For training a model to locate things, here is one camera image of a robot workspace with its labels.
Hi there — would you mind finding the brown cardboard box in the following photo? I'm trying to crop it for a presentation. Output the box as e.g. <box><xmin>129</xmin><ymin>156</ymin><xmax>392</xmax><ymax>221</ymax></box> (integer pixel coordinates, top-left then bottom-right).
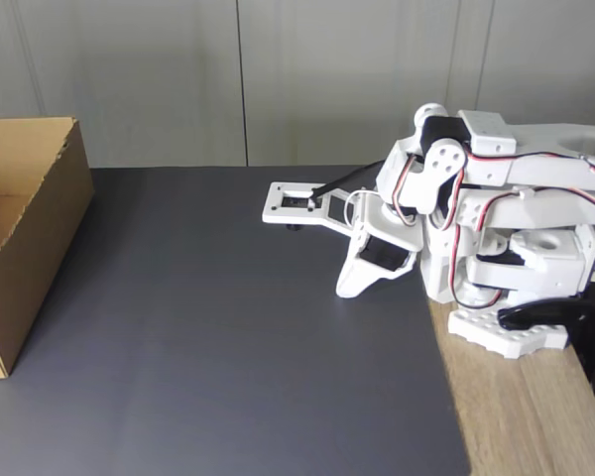
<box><xmin>0</xmin><ymin>116</ymin><xmax>96</xmax><ymax>381</ymax></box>

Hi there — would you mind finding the black table mat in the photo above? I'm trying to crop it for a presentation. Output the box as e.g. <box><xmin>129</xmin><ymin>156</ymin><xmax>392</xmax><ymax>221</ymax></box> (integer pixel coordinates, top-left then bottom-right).
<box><xmin>0</xmin><ymin>166</ymin><xmax>473</xmax><ymax>476</ymax></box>

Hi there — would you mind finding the black table clamp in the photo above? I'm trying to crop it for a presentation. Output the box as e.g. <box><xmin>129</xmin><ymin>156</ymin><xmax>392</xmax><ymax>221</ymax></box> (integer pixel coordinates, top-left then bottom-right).
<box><xmin>496</xmin><ymin>301</ymin><xmax>595</xmax><ymax>384</ymax></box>

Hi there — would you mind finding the black camera cable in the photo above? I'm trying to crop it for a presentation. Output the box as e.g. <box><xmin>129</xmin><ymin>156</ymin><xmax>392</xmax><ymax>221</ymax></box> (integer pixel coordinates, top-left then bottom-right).
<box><xmin>308</xmin><ymin>160</ymin><xmax>388</xmax><ymax>201</ymax></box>

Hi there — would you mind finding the small black camera module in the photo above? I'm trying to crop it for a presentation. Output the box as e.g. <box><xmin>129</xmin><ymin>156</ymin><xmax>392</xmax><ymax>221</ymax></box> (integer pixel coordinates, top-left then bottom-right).
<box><xmin>280</xmin><ymin>195</ymin><xmax>319</xmax><ymax>234</ymax></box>

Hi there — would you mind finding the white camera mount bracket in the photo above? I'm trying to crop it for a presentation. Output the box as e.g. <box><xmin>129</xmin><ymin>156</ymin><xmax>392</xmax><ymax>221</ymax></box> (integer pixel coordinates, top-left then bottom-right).
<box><xmin>261</xmin><ymin>180</ymin><xmax>367</xmax><ymax>240</ymax></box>

